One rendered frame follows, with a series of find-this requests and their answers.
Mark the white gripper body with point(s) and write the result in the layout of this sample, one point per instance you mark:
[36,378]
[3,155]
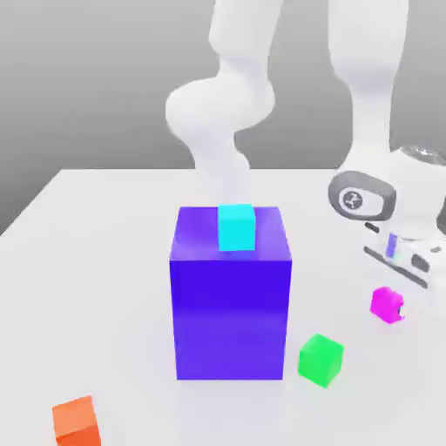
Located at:
[414,284]

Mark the small magenta cube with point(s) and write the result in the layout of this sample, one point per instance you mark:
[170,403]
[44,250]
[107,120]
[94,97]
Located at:
[384,305]

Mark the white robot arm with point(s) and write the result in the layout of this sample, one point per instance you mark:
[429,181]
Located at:
[223,111]

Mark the small green cube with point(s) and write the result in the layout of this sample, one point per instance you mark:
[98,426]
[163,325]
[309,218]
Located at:
[320,360]

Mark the small cyan cube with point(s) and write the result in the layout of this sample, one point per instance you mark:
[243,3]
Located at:
[237,228]

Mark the small orange cube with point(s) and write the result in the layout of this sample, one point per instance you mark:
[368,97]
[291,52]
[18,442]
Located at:
[76,423]

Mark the large purple box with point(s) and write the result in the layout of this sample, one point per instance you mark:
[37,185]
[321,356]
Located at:
[230,313]

